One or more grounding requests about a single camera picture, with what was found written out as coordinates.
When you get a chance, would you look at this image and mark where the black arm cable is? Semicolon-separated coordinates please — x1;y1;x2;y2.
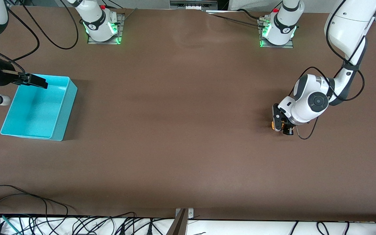
0;0;79;74
293;0;365;140

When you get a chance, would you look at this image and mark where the dark metal bar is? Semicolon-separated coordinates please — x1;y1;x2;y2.
165;209;187;235

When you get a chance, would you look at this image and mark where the thin grey rod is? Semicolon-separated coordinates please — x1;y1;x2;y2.
119;8;138;25

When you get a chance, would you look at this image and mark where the thin black table cable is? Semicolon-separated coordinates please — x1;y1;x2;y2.
203;10;262;29

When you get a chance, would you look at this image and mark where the thick black curved cable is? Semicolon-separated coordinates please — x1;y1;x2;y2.
237;8;267;22

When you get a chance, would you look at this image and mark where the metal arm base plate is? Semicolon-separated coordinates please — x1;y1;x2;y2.
258;18;294;49
87;13;125;45

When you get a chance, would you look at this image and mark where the silver metal bracket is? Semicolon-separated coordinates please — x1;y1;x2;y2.
175;208;194;220

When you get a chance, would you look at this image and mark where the turquoise plastic bin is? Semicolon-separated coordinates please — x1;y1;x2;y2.
0;75;78;141

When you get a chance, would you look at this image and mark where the white flat strip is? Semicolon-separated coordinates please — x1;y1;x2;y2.
206;10;260;15

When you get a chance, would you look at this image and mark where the grey metal power strip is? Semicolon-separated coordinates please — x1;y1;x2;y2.
170;0;218;10

